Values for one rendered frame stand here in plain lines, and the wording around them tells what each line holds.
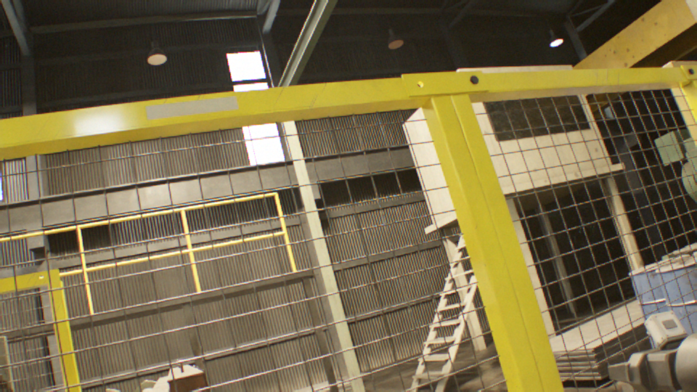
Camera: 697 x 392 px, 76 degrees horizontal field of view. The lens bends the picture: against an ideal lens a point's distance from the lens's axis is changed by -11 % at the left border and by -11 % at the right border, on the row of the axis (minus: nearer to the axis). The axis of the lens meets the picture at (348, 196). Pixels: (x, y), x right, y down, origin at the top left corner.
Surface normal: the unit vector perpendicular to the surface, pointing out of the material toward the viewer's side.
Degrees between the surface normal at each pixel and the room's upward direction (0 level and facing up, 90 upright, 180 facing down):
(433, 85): 90
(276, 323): 90
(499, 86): 90
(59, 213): 90
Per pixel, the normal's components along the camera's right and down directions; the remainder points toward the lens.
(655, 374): -0.98, 0.07
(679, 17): -0.91, 0.16
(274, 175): 0.32, -0.30
